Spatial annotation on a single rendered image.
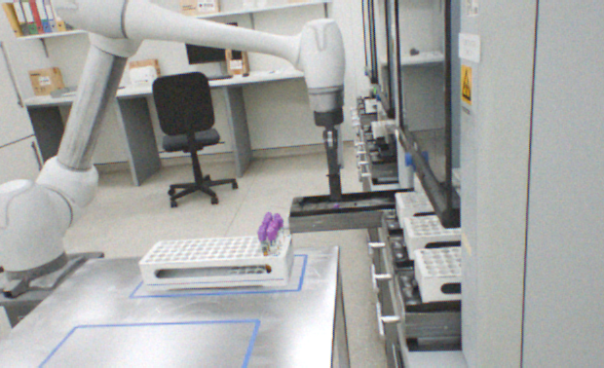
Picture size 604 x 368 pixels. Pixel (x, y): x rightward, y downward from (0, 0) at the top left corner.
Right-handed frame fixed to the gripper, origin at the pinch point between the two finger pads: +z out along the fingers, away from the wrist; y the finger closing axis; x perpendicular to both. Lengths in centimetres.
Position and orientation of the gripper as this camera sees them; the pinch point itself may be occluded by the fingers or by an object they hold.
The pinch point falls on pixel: (335, 184)
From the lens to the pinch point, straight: 124.6
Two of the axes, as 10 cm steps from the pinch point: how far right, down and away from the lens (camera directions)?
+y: 0.8, -3.3, 9.4
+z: 1.2, 9.4, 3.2
